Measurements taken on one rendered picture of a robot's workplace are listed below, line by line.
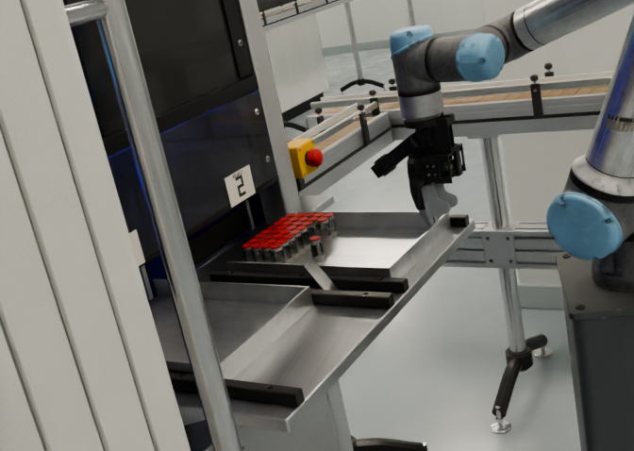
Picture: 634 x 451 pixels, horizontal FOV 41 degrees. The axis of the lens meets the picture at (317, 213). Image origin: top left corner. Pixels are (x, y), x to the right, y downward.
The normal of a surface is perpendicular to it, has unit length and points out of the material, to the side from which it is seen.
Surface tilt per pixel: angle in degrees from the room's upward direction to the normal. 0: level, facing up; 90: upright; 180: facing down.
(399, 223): 90
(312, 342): 0
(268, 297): 90
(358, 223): 90
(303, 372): 0
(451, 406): 0
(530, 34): 109
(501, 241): 90
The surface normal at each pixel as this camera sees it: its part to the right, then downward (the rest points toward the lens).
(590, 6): -0.45, 0.65
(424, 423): -0.19, -0.93
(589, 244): -0.65, 0.47
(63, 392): 0.84, 0.00
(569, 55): -0.49, 0.37
